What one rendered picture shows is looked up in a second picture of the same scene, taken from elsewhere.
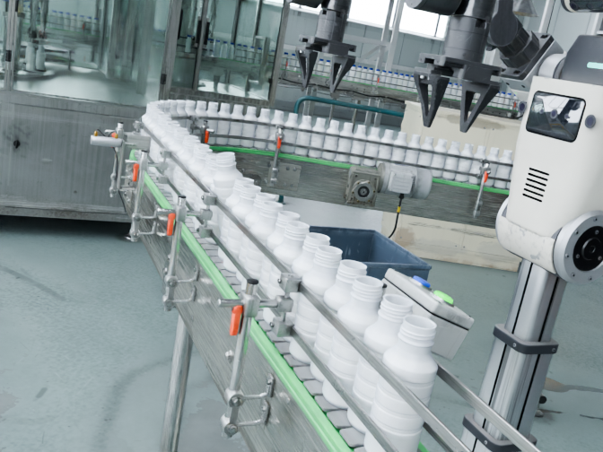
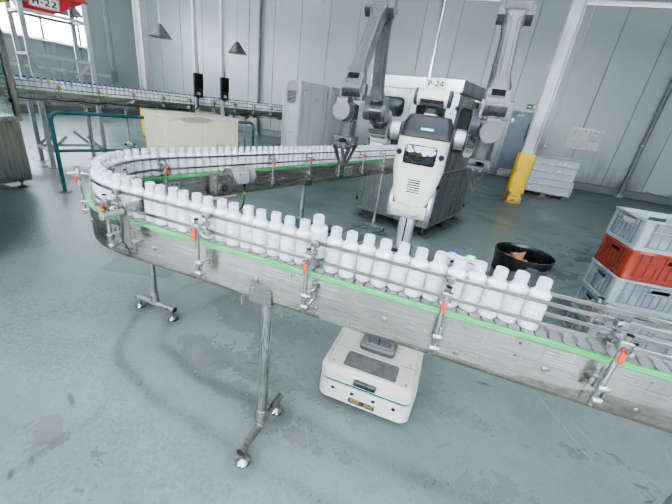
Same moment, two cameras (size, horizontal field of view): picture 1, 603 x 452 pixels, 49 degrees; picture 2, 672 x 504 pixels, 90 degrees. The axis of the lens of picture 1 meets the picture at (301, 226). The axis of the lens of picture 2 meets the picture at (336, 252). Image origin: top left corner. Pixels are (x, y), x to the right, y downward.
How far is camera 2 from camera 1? 108 cm
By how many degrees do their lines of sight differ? 46
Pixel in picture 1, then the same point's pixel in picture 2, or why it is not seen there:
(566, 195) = (430, 189)
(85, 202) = not seen: outside the picture
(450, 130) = (184, 126)
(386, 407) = (540, 312)
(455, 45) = (486, 154)
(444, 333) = not seen: hidden behind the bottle
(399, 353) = (545, 293)
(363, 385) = (516, 307)
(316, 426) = (497, 330)
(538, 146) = (412, 169)
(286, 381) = (462, 319)
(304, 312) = (458, 288)
